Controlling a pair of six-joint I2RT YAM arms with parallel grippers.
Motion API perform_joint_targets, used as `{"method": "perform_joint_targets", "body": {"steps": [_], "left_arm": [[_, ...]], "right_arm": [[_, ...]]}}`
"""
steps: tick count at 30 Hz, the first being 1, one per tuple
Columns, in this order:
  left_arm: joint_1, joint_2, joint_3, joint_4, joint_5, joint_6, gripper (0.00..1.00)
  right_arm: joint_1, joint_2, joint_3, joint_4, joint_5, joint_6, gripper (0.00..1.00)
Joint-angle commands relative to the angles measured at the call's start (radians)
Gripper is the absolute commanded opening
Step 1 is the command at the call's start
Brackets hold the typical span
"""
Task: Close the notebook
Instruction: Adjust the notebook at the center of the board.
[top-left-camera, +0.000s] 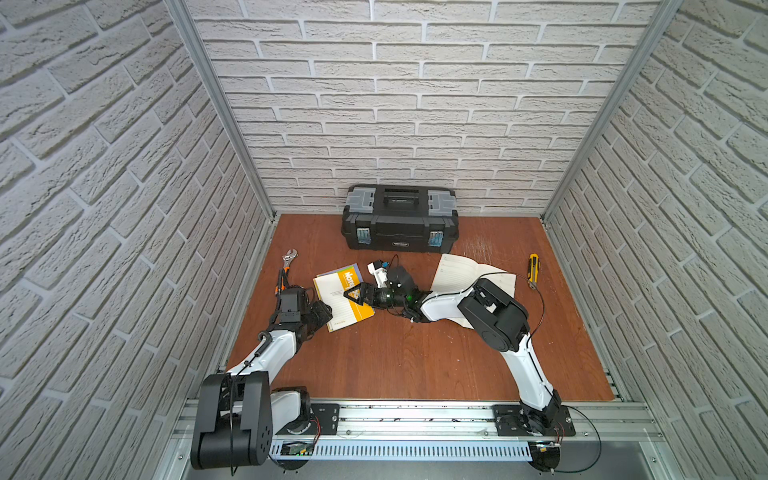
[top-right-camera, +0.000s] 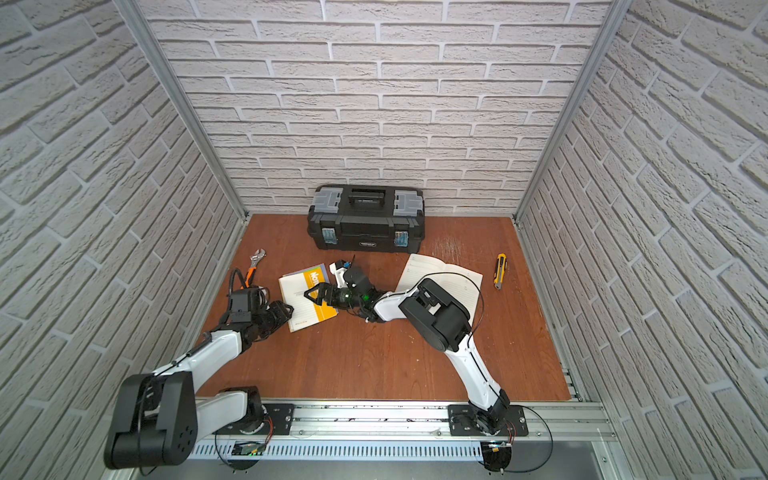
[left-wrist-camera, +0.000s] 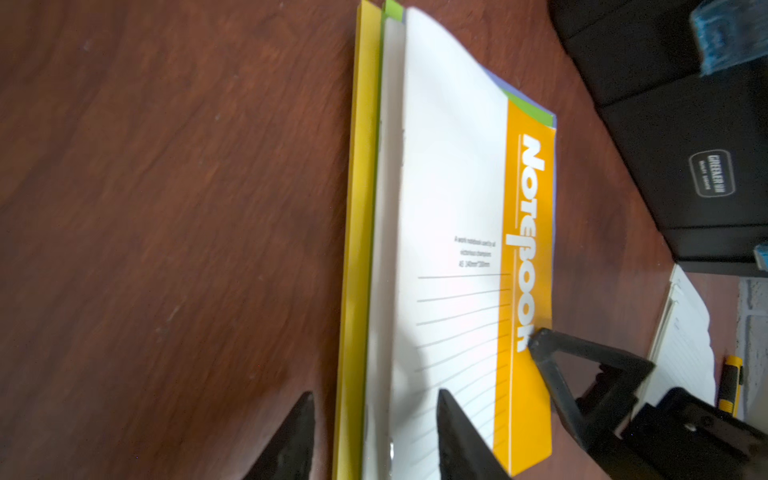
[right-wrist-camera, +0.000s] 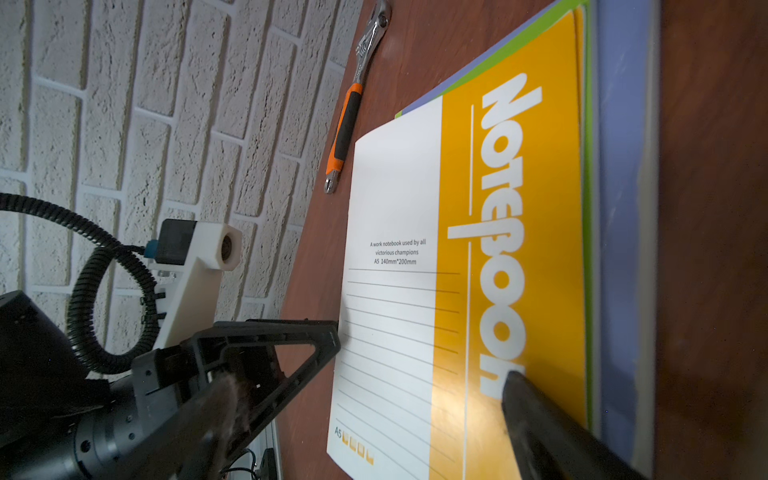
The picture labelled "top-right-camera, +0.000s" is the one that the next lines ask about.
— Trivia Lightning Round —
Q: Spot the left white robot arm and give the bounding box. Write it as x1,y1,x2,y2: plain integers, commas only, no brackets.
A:
104,288,294,470

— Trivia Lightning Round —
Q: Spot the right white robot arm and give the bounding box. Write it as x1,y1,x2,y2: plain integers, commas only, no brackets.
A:
303,262,510,435

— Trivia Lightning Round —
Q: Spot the open white lined notebook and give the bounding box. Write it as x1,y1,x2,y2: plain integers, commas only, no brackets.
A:
396,254,483,318

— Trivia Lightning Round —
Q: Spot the black plastic toolbox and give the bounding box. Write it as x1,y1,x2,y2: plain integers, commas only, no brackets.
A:
307,184,425,254

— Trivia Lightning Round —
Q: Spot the yellow utility knife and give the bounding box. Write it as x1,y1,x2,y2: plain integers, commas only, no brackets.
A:
493,253,508,290

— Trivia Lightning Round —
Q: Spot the orange handled adjustable wrench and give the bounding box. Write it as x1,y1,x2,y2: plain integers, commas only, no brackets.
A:
245,249,266,288

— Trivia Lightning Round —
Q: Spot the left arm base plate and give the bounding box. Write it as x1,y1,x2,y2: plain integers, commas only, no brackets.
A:
216,403,296,436

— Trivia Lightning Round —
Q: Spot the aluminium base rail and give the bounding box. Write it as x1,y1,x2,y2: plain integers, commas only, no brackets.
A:
190,399,617,462

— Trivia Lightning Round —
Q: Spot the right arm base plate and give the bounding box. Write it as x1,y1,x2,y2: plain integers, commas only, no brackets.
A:
447,404,529,437

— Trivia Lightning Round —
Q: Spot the left aluminium corner post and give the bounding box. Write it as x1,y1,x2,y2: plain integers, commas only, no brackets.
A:
115,0,249,223

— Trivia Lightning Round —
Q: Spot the aluminium corner post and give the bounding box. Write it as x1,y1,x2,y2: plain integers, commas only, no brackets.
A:
115,0,249,223
512,0,633,224

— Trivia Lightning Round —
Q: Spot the right aluminium corner post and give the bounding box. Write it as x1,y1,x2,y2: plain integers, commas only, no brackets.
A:
512,0,633,224

